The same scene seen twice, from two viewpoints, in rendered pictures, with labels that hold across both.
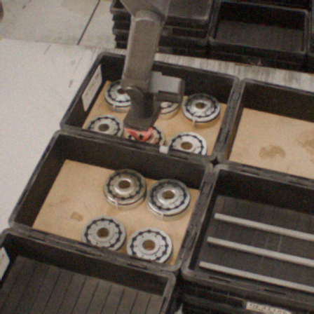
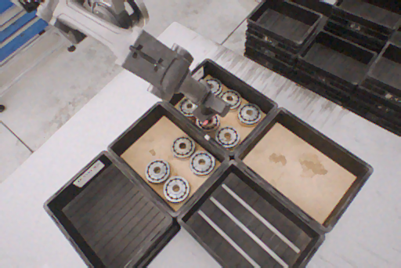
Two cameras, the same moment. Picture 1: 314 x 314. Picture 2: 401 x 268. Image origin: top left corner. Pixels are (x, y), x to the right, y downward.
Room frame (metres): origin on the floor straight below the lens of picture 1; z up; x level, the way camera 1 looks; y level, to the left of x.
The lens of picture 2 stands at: (0.50, -0.24, 1.88)
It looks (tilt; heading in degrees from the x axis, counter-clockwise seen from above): 64 degrees down; 33
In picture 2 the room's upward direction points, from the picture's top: 11 degrees counter-clockwise
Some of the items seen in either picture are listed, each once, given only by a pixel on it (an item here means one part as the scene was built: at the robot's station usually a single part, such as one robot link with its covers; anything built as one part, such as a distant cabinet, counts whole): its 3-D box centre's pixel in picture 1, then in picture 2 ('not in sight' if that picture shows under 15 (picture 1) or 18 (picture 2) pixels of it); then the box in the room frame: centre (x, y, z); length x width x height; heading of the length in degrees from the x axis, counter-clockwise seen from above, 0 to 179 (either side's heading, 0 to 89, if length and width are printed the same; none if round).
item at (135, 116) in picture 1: (142, 104); (206, 106); (0.99, 0.03, 0.98); 0.10 x 0.07 x 0.07; 157
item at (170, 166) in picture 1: (113, 209); (169, 158); (0.77, 0.10, 0.87); 0.40 x 0.30 x 0.11; 70
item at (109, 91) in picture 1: (123, 92); (211, 87); (1.16, 0.08, 0.86); 0.10 x 0.10 x 0.01
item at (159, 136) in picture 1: (145, 138); (207, 121); (0.99, 0.02, 0.86); 0.10 x 0.10 x 0.01
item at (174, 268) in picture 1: (111, 196); (167, 153); (0.77, 0.10, 0.92); 0.40 x 0.30 x 0.02; 70
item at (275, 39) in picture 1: (257, 55); (327, 72); (1.90, -0.46, 0.31); 0.40 x 0.30 x 0.34; 75
